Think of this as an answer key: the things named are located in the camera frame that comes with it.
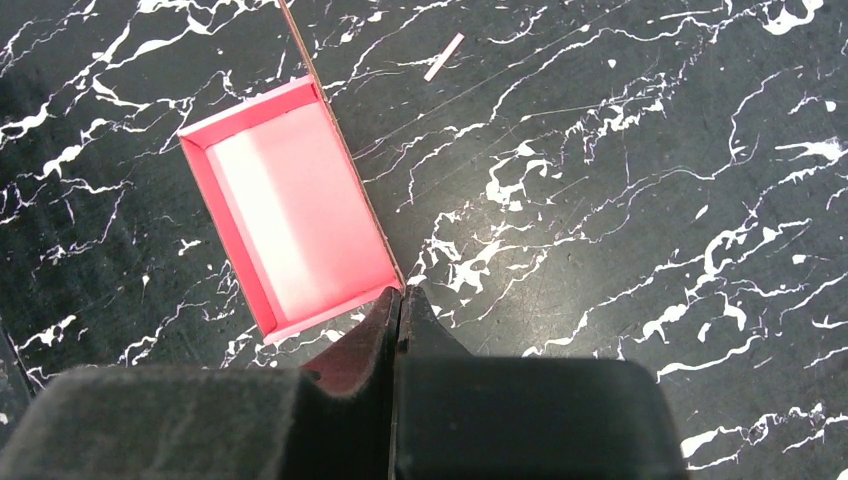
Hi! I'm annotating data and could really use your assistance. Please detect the small white strip scrap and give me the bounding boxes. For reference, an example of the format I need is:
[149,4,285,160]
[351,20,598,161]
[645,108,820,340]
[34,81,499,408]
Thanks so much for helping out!
[423,32,465,82]

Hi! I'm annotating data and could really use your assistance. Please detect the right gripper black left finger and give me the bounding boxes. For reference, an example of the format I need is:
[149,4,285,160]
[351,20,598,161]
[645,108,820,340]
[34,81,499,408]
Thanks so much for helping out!
[1,288,401,479]

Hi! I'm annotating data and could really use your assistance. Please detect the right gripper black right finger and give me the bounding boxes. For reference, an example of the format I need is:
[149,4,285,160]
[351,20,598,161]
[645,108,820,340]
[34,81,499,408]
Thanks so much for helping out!
[394,287,688,479]

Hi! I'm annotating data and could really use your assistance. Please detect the pink paper box sheet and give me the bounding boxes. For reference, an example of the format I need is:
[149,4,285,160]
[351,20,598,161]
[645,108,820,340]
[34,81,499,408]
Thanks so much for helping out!
[177,0,407,346]

